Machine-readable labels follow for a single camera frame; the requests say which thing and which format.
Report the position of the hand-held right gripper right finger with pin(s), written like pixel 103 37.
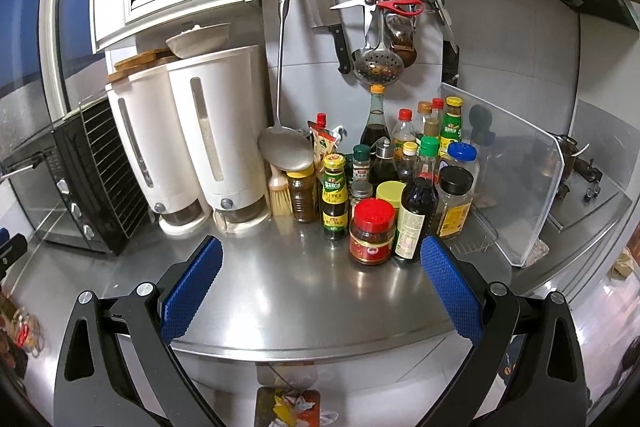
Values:
pixel 452 289

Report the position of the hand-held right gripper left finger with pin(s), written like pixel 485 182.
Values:
pixel 192 289

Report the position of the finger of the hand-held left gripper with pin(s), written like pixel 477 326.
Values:
pixel 12 252

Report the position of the stainless steel tray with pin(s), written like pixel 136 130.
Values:
pixel 262 407

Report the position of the white tissue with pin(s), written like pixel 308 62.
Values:
pixel 304 404

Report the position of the pile of colourful rubber bands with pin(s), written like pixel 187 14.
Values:
pixel 22 329

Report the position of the dark soy sauce bottle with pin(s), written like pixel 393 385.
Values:
pixel 412 222

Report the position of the black lid spice jar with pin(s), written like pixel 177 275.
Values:
pixel 454 207

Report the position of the red lid sauce jar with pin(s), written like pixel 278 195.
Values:
pixel 372 232

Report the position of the black toaster oven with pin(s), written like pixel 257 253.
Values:
pixel 90 187

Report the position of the clear splash guard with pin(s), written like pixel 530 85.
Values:
pixel 510 187

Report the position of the pale bristle brush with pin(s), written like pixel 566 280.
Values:
pixel 281 202

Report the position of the blue lid clear jar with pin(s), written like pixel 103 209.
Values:
pixel 464 157

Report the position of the green cap sauce bottle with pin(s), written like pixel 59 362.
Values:
pixel 428 157

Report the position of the brown jar yellow lid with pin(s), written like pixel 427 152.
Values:
pixel 302 199

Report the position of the yellow lid green label bottle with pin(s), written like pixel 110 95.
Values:
pixel 334 197

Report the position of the green lid spice shaker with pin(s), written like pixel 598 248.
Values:
pixel 361 164

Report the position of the white grain dispenser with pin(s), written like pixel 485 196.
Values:
pixel 225 127
pixel 145 142

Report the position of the steel gas stove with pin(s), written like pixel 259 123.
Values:
pixel 585 187

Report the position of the yellow cap green label bottle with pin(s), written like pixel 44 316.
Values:
pixel 451 122

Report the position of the red cap oil bottle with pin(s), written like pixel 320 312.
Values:
pixel 402 129

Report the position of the large steel ladle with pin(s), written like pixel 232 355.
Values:
pixel 285 149

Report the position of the tall dark bottle yellow cap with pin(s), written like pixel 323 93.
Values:
pixel 376 127

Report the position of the seasoning spout pouch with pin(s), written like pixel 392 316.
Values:
pixel 322 139

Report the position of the wooden lids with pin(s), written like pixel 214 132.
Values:
pixel 140 61

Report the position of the steel slotted skimmer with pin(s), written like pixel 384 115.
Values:
pixel 378 67

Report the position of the white bowl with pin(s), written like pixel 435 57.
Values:
pixel 197 41

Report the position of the red kitchen scissors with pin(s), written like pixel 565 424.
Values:
pixel 400 7

